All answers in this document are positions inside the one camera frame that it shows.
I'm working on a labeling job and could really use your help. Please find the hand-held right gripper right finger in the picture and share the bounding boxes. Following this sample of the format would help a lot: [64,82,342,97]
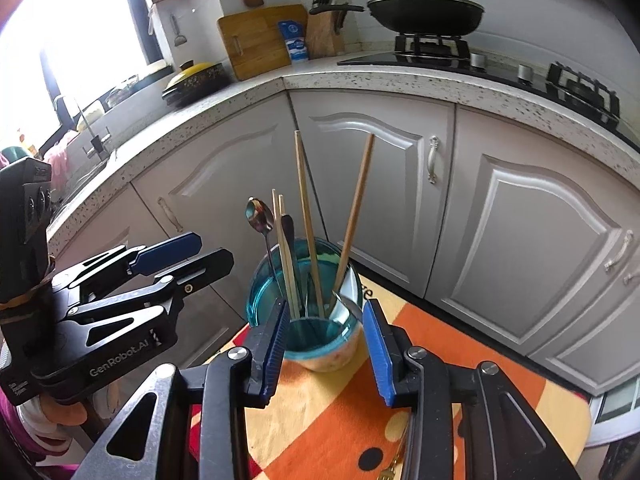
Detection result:
[362,299,583,480]

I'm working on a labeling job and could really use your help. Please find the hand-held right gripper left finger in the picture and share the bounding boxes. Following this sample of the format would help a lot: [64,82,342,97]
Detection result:
[75,297,292,480]

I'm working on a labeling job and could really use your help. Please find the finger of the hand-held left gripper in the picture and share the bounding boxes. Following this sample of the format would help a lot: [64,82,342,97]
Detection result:
[65,248,235,348]
[52,232,203,293]

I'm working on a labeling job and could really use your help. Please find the teal floral utensil holder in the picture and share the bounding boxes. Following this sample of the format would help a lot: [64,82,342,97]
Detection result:
[248,237,364,373]

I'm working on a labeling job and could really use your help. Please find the oval metal spoon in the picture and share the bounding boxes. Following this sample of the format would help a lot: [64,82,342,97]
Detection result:
[245,197,281,301]

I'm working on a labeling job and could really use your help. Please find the round metal spoon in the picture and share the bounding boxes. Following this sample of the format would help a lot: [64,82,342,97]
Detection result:
[281,214,306,318]

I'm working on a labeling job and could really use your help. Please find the brown wooden chopstick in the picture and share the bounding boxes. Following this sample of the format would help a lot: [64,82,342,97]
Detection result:
[294,131,326,318]
[331,133,376,306]

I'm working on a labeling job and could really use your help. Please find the person's left forearm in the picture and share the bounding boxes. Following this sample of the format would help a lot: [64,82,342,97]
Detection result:
[0,400,81,480]

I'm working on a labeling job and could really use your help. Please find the person's left hand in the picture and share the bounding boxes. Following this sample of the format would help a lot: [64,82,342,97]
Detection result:
[17,385,121,448]

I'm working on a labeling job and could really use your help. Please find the pink rubber gloves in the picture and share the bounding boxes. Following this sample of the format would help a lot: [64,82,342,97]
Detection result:
[46,132,72,188]

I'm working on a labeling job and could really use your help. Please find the grey cabinet door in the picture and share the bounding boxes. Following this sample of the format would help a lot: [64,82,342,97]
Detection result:
[525,230,640,396]
[46,182,173,271]
[289,90,457,302]
[129,92,331,368]
[425,105,638,361]

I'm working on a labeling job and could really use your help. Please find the orange yellow printed mat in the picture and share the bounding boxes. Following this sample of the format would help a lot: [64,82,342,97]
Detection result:
[190,270,591,480]

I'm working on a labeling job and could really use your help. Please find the metal faucet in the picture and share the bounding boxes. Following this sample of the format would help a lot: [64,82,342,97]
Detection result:
[74,96,115,162]

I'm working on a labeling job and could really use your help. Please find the black pot with yellow lid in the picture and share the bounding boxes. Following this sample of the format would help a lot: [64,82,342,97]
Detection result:
[161,60,233,109]

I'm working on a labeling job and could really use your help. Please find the kitchen window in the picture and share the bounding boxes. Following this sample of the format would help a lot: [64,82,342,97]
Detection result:
[0,0,168,148]

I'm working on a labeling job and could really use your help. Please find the metal scraper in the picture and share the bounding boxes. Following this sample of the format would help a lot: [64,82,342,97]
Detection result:
[169,13,189,47]

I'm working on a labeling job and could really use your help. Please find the wooden cutting board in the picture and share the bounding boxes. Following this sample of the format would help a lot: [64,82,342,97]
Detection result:
[216,4,309,82]

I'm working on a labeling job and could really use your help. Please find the blue packet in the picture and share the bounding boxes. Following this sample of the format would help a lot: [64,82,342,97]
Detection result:
[277,20,309,65]

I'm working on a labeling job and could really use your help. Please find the wooden knife block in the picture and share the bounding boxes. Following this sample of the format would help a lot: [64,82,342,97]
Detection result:
[305,7,347,58]

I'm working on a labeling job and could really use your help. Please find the speckled stone countertop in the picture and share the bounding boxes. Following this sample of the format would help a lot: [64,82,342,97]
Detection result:
[45,52,640,183]

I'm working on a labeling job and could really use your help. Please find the black glass gas stove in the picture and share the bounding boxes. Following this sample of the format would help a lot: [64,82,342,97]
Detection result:
[337,34,640,148]

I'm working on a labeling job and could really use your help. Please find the black stove grate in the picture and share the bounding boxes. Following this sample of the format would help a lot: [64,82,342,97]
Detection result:
[546,61,622,123]
[394,31,472,59]

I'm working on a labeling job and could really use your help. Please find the black wok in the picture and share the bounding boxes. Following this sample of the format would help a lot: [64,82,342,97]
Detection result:
[309,2,486,36]

